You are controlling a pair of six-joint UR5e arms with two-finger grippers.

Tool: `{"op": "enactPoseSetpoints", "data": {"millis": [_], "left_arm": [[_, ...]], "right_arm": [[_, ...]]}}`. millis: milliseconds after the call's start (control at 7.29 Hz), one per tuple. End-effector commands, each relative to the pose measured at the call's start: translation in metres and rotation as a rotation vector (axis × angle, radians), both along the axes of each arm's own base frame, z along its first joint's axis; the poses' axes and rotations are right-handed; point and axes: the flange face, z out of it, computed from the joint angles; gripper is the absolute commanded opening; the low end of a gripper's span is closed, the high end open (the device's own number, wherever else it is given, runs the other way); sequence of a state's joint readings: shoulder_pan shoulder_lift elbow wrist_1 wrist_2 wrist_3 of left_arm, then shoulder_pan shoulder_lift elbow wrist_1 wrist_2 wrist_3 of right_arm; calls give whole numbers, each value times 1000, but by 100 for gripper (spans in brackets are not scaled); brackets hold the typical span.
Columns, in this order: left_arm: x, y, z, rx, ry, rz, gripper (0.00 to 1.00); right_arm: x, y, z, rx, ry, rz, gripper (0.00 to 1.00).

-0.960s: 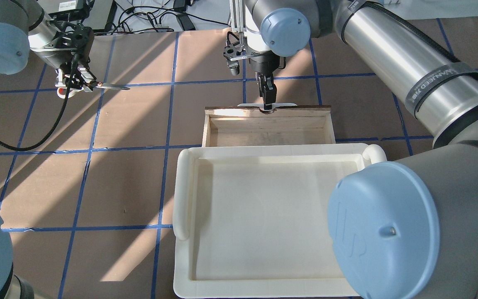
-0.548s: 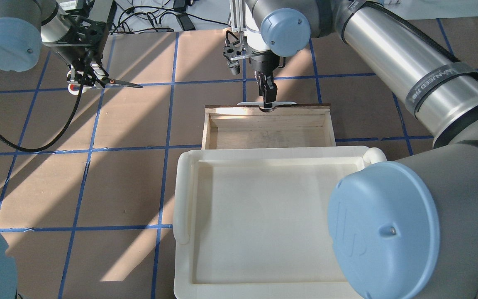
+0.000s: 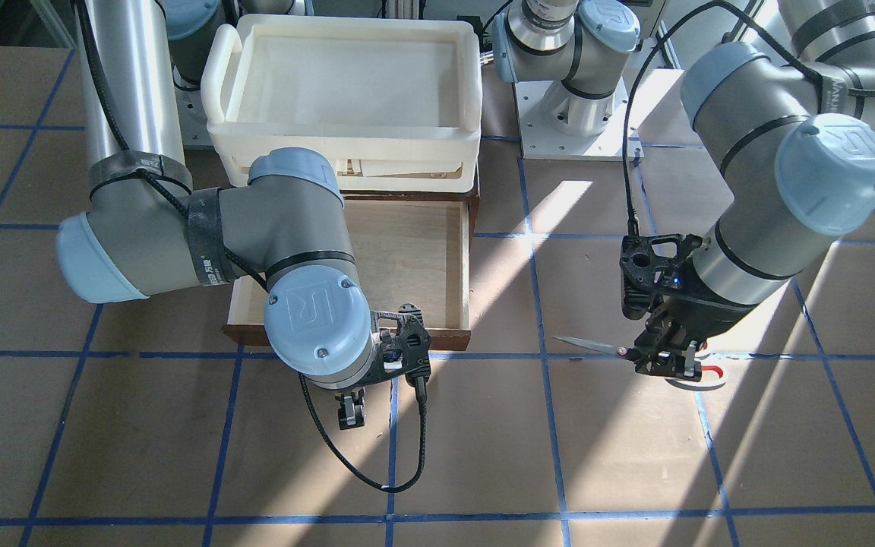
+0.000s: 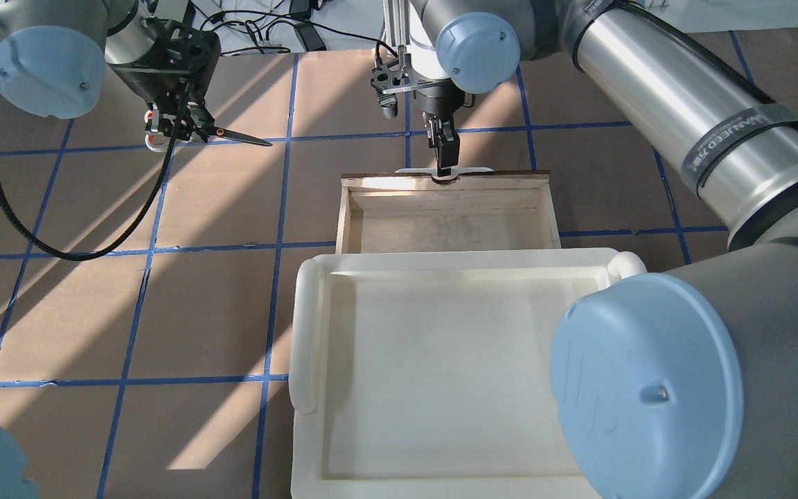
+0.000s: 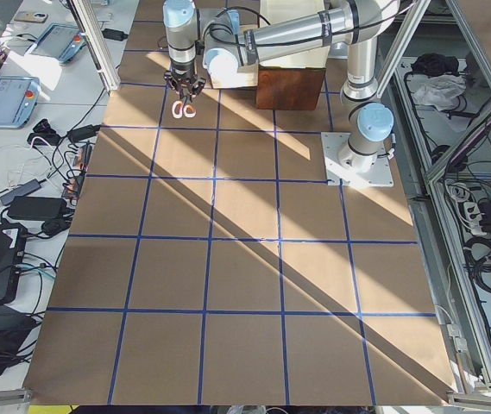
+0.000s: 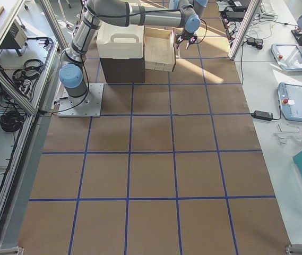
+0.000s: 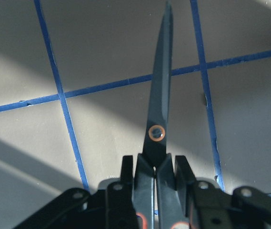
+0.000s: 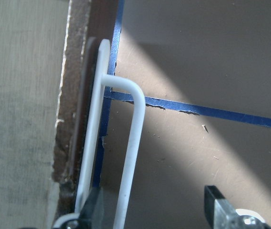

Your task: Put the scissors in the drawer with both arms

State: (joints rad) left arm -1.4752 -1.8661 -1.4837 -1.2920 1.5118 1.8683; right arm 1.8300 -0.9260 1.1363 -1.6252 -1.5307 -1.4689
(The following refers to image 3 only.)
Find black gripper drawer arm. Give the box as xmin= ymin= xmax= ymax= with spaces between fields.
xmin=336 ymin=304 xmax=431 ymax=431

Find black gripper scissors arm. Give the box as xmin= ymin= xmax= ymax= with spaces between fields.
xmin=619 ymin=233 xmax=742 ymax=381

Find orange grey handled scissors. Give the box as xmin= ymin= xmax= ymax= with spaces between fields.
xmin=554 ymin=336 xmax=727 ymax=391

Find brown wooden drawer cabinet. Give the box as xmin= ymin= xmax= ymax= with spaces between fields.
xmin=223 ymin=179 xmax=482 ymax=352

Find brown paper table cover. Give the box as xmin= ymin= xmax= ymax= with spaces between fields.
xmin=0 ymin=48 xmax=875 ymax=546

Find white plastic tray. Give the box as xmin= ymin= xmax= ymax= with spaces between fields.
xmin=201 ymin=14 xmax=482 ymax=194

